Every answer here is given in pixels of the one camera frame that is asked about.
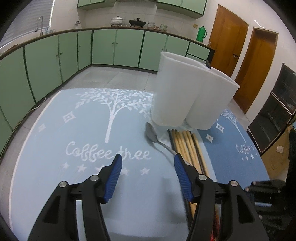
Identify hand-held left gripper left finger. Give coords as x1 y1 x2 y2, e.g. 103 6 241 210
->
27 153 123 241

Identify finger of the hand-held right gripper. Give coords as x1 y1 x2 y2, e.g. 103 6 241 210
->
245 179 287 203

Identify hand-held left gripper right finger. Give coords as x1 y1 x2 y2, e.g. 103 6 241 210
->
173 153 270 241

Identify black chopstick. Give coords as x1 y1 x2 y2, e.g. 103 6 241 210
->
168 129 178 152
193 133 210 176

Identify wooden chopstick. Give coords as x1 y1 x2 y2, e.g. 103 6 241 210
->
188 132 208 175
178 131 193 165
172 130 186 160
183 131 201 173

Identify metal spoon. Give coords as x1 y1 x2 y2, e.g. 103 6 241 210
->
144 122 192 166

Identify white plastic utensil holder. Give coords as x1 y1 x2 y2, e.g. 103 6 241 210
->
151 51 240 130

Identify blue tree print mat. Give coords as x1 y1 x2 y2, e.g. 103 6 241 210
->
196 108 271 183
10 88 218 241

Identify black glass cabinet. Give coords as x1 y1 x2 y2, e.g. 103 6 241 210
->
247 62 296 153

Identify wooden door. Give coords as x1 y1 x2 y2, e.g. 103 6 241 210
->
209 5 249 78
233 27 278 114

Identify green base cabinets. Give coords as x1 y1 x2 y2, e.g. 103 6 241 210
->
0 27 216 160

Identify green thermos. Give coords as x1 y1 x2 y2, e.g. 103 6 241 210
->
196 25 208 42

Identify black wok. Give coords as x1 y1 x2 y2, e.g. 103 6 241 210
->
129 18 147 28

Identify metal faucet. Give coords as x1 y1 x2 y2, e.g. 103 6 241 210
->
35 16 44 36

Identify white window blind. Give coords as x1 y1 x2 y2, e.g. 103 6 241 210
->
0 0 55 45

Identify green wall cabinets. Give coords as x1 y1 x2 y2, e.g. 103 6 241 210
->
77 0 207 19

